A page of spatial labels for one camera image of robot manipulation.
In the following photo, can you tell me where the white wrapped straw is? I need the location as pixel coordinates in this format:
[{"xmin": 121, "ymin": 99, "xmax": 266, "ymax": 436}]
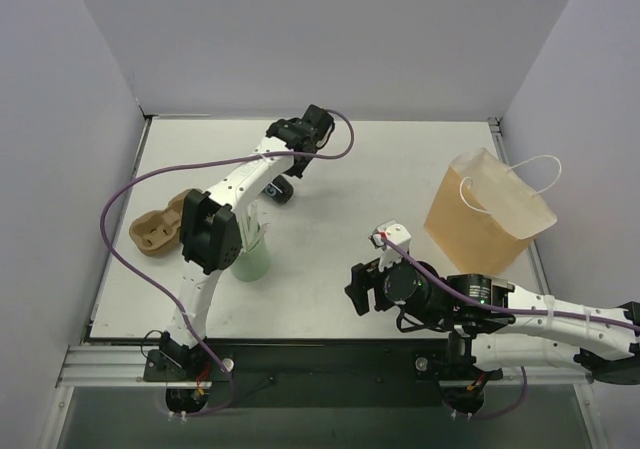
[{"xmin": 239, "ymin": 201, "xmax": 266, "ymax": 253}]

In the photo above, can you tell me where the brown paper takeout bag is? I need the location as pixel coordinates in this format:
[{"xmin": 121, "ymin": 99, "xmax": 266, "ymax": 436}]
[{"xmin": 424, "ymin": 148, "xmax": 557, "ymax": 275}]

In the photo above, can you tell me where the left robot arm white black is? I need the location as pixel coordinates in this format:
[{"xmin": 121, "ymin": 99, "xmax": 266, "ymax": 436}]
[{"xmin": 151, "ymin": 105, "xmax": 335, "ymax": 380}]

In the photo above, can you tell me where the brown cardboard cup carrier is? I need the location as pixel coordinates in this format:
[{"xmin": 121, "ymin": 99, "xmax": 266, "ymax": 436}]
[{"xmin": 129, "ymin": 189, "xmax": 190, "ymax": 258}]

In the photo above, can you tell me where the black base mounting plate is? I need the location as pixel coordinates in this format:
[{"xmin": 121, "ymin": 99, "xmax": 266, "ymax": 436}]
[{"xmin": 143, "ymin": 339, "xmax": 502, "ymax": 415}]

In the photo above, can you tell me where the green straw holder cup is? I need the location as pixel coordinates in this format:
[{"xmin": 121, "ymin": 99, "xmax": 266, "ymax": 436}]
[{"xmin": 230, "ymin": 224, "xmax": 271, "ymax": 282}]

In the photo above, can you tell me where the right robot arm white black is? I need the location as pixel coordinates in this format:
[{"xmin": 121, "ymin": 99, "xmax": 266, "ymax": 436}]
[{"xmin": 345, "ymin": 260, "xmax": 639, "ymax": 385}]

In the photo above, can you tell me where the black takeout coffee cup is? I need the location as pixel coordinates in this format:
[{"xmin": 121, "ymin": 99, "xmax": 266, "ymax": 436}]
[{"xmin": 262, "ymin": 176, "xmax": 294, "ymax": 205}]

